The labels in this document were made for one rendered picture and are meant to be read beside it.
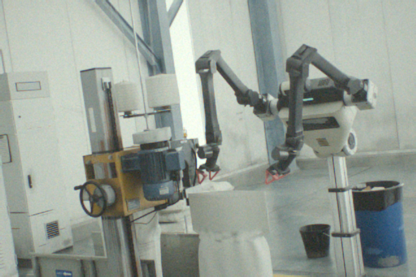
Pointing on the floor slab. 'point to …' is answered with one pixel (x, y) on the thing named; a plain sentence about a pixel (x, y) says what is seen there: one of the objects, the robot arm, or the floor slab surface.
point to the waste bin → (380, 223)
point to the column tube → (108, 170)
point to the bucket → (316, 240)
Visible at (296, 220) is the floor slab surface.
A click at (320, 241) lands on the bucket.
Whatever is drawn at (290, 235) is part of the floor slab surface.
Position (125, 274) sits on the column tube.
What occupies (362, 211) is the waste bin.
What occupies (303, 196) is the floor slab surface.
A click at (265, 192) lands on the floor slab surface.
